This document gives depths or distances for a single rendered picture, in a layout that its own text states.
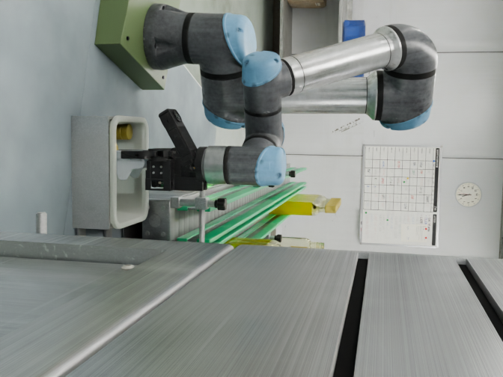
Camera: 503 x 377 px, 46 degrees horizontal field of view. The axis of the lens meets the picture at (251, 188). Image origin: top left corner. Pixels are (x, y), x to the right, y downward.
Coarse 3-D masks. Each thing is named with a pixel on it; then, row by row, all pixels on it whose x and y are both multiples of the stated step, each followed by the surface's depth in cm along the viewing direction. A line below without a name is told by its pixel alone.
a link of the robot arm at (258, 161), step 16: (256, 144) 115; (272, 144) 117; (224, 160) 113; (240, 160) 112; (256, 160) 112; (272, 160) 111; (224, 176) 114; (240, 176) 113; (256, 176) 112; (272, 176) 112
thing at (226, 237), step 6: (294, 192) 272; (288, 198) 250; (276, 204) 225; (264, 210) 207; (270, 210) 210; (258, 216) 192; (246, 222) 178; (252, 222) 181; (234, 228) 167; (240, 228) 167; (228, 234) 157; (234, 234) 160; (216, 240) 148; (222, 240) 148
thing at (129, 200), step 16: (112, 128) 114; (144, 128) 130; (112, 144) 115; (128, 144) 131; (144, 144) 131; (112, 160) 115; (112, 176) 115; (144, 176) 131; (112, 192) 116; (128, 192) 132; (144, 192) 131; (112, 208) 116; (128, 208) 132; (144, 208) 132; (112, 224) 117; (128, 224) 122
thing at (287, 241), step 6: (282, 240) 222; (288, 240) 221; (294, 240) 221; (300, 240) 220; (306, 240) 220; (282, 246) 222; (288, 246) 221; (300, 246) 220; (306, 246) 220; (312, 246) 221; (318, 246) 220
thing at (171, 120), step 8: (168, 112) 117; (176, 112) 119; (168, 120) 117; (176, 120) 117; (168, 128) 117; (176, 128) 116; (184, 128) 120; (176, 136) 117; (184, 136) 117; (176, 144) 117; (184, 144) 116; (192, 144) 119; (184, 152) 116; (192, 152) 117; (184, 160) 117
